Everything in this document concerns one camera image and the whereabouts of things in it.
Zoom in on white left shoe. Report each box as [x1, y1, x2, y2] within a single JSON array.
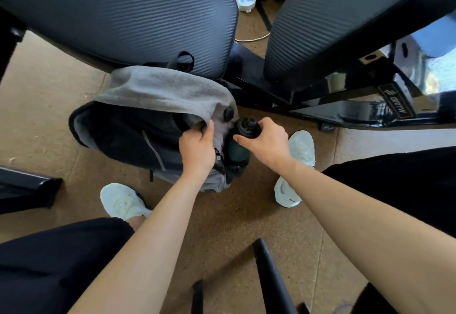
[[100, 183, 153, 222]]

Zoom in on black mesh chair seat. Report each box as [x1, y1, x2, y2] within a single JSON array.
[[263, 0, 456, 83], [0, 0, 239, 80]]

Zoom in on glossy black chair base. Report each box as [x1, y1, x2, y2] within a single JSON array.
[[220, 41, 456, 130]]

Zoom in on black chair leg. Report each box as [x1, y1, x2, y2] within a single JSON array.
[[192, 280, 204, 314], [0, 165, 63, 215], [252, 238, 299, 314]]

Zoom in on person's right forearm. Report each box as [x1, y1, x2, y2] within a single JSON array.
[[276, 160, 456, 314]]

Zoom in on white cable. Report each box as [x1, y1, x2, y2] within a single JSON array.
[[234, 32, 271, 43]]

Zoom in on person's right hand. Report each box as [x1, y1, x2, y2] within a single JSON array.
[[233, 117, 296, 173]]

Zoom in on grey and black backpack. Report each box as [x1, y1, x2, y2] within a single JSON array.
[[69, 51, 251, 193]]

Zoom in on white right shoe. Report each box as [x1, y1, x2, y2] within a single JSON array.
[[274, 130, 316, 208]]

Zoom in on black cable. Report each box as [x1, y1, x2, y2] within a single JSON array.
[[255, 0, 273, 32]]

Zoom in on dark green bottle black cap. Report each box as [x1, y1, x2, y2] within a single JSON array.
[[223, 118, 263, 184]]

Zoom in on person's left forearm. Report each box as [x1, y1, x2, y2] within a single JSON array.
[[68, 173, 217, 314]]

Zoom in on black trousers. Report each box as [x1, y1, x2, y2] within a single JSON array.
[[0, 146, 456, 314]]

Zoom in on white shoe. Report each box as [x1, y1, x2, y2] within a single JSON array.
[[274, 130, 316, 208], [100, 183, 153, 222]]

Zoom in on person's left hand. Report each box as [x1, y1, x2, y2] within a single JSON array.
[[179, 119, 217, 180]]

